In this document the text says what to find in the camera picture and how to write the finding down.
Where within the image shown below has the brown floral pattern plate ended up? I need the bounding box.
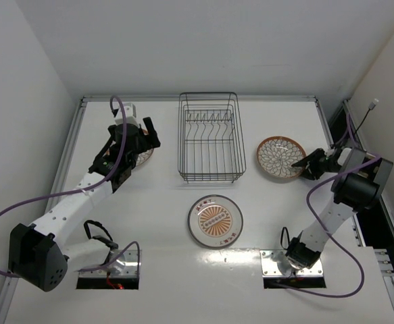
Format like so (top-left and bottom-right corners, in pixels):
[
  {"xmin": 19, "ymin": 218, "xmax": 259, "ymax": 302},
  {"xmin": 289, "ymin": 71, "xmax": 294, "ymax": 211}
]
[{"xmin": 256, "ymin": 136, "xmax": 306, "ymax": 180}]

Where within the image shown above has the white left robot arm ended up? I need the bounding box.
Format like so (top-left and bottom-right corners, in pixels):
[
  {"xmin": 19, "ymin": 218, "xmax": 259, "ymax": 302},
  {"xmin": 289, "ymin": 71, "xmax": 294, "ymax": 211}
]
[{"xmin": 8, "ymin": 117, "xmax": 160, "ymax": 292}]

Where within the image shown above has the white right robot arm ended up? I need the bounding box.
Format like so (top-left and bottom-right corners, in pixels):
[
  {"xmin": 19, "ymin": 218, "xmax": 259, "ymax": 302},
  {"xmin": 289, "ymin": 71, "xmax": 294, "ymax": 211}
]
[{"xmin": 286, "ymin": 147, "xmax": 393, "ymax": 269}]

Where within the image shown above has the brown lattice pattern plate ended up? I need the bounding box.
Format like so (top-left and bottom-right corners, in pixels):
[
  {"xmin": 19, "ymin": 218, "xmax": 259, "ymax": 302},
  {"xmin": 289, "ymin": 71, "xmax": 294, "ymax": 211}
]
[{"xmin": 136, "ymin": 148, "xmax": 154, "ymax": 167}]

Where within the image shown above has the sunburst pattern plate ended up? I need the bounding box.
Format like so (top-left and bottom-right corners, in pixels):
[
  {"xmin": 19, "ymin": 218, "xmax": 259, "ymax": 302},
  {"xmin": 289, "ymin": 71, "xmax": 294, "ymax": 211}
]
[{"xmin": 187, "ymin": 194, "xmax": 244, "ymax": 250}]

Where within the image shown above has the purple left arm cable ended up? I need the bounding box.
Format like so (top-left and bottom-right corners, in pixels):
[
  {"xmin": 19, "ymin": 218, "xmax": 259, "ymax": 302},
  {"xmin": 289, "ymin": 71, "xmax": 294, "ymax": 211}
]
[{"xmin": 0, "ymin": 95, "xmax": 141, "ymax": 278}]

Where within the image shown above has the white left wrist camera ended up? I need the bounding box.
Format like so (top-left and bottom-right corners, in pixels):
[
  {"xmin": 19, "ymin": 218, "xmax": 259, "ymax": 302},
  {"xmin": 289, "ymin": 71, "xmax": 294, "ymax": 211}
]
[{"xmin": 114, "ymin": 102, "xmax": 139, "ymax": 126}]

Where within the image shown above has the black wire dish rack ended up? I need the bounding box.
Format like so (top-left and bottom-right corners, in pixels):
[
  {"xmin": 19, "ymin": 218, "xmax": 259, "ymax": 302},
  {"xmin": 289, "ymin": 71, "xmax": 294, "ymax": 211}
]
[{"xmin": 178, "ymin": 92, "xmax": 247, "ymax": 183}]

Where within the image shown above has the aluminium table frame rail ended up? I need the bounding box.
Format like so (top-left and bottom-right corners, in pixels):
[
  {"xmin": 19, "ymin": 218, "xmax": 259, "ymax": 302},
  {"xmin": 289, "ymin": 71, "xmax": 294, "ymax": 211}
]
[{"xmin": 81, "ymin": 92, "xmax": 318, "ymax": 103}]

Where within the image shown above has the black cable with white plug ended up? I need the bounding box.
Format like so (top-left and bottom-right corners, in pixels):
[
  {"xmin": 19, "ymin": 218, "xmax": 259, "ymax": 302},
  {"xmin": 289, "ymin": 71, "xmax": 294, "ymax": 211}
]
[{"xmin": 351, "ymin": 98, "xmax": 380, "ymax": 136}]

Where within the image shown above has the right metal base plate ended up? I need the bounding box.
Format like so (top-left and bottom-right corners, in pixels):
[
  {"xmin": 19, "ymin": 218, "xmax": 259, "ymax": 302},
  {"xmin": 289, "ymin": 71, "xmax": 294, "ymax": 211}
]
[{"xmin": 260, "ymin": 249, "xmax": 324, "ymax": 279}]

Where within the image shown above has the metal base plate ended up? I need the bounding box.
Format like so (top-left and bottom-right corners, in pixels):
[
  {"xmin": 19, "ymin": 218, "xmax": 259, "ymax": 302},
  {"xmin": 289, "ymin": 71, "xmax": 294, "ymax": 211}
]
[
  {"xmin": 260, "ymin": 249, "xmax": 324, "ymax": 279},
  {"xmin": 78, "ymin": 250, "xmax": 141, "ymax": 279}
]

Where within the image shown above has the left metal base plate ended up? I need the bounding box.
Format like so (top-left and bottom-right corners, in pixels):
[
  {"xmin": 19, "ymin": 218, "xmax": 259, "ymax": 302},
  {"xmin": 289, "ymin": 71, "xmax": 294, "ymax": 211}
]
[{"xmin": 78, "ymin": 250, "xmax": 141, "ymax": 279}]

